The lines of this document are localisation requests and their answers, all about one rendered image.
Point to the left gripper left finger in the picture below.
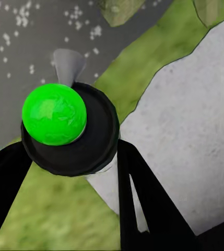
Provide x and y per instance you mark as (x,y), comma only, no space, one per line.
(14,165)

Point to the insectifuge atomizer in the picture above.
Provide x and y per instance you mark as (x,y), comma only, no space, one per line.
(70,128)

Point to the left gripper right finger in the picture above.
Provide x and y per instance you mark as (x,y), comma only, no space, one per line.
(168,229)

